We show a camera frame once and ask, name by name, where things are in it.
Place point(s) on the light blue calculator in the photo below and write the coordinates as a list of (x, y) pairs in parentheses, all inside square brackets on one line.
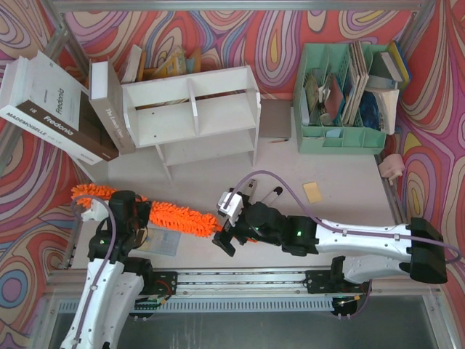
[(161, 241)]

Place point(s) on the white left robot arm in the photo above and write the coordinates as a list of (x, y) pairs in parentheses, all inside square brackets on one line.
[(113, 278)]

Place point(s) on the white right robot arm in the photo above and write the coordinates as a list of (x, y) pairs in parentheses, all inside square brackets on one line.
[(362, 253)]

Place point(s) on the tan sticky note pad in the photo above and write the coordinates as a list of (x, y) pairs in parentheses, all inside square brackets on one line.
[(312, 192)]

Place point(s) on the white Fredonia book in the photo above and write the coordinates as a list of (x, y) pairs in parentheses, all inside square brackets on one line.
[(40, 97)]

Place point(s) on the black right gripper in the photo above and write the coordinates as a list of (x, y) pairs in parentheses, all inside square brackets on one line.
[(237, 225)]

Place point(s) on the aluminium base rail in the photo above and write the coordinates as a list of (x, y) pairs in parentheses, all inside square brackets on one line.
[(276, 282)]

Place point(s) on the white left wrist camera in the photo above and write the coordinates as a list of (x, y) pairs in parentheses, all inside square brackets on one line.
[(97, 212)]

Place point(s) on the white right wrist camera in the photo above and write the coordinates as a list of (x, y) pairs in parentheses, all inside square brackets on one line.
[(230, 206)]

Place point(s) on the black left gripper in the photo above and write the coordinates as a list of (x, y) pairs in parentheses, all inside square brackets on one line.
[(144, 211)]

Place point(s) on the books in organizer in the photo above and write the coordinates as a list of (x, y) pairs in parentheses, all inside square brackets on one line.
[(388, 77)]

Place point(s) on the books behind shelf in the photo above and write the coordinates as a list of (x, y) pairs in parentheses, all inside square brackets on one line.
[(176, 64)]

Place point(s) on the grey hardcover book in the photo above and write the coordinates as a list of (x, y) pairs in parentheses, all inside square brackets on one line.
[(106, 98)]

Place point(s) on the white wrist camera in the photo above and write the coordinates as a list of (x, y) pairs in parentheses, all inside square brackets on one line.
[(230, 206), (97, 212)]

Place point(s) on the orange microfiber duster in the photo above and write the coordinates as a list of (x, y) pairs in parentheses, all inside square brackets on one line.
[(162, 214)]

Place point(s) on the pink plastic object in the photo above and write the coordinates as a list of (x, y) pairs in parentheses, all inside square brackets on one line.
[(392, 167)]

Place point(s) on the green plastic desk organizer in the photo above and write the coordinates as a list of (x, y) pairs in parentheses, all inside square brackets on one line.
[(338, 138)]

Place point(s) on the white wooden bookshelf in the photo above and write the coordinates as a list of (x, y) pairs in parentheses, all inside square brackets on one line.
[(195, 117)]

